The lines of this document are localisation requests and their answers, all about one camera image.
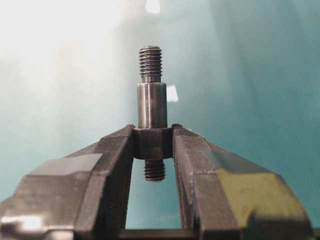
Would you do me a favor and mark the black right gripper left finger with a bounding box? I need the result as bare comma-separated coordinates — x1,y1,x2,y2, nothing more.
0,125,134,240

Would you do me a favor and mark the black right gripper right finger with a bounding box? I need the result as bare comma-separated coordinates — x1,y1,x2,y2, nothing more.
172,124,313,240

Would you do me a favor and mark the threaded steel shaft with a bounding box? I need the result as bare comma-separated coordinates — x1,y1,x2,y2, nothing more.
133,45,173,182

